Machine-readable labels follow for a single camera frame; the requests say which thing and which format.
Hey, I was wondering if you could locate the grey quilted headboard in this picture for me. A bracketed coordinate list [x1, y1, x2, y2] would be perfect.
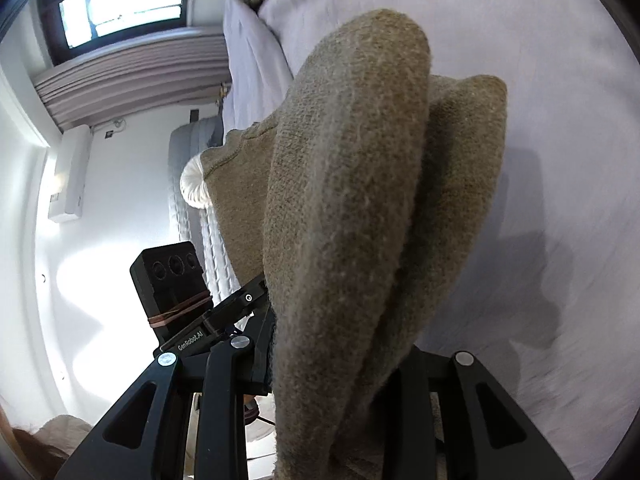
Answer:
[167, 115, 241, 306]

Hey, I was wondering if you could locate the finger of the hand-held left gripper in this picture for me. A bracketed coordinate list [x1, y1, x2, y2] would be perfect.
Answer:
[202, 277, 269, 336]

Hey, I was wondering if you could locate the brown knit sweater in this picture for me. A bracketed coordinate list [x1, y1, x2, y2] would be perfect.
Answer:
[200, 8, 508, 480]

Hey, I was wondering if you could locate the grey pleated curtain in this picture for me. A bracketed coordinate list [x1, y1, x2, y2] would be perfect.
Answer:
[32, 27, 233, 133]

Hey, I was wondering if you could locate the brown rubber band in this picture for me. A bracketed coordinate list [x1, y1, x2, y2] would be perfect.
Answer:
[148, 296, 212, 328]

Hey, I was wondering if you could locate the dark framed window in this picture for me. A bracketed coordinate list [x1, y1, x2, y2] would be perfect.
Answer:
[37, 0, 193, 66]

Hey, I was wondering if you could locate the lavender bed blanket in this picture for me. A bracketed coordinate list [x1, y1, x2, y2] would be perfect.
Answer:
[220, 0, 640, 480]

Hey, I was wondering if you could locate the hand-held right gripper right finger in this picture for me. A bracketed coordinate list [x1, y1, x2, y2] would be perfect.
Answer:
[390, 345, 576, 480]

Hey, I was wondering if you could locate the person's beige garment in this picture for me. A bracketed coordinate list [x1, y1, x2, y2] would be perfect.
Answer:
[37, 414, 93, 443]

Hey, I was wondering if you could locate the white round cushion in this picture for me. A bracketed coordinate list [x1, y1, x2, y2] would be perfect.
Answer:
[180, 155, 213, 208]

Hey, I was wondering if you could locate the white air conditioner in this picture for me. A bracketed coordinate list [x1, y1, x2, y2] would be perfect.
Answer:
[47, 125, 93, 223]

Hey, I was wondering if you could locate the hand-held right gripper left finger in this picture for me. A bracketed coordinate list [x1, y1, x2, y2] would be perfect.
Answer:
[55, 305, 277, 480]

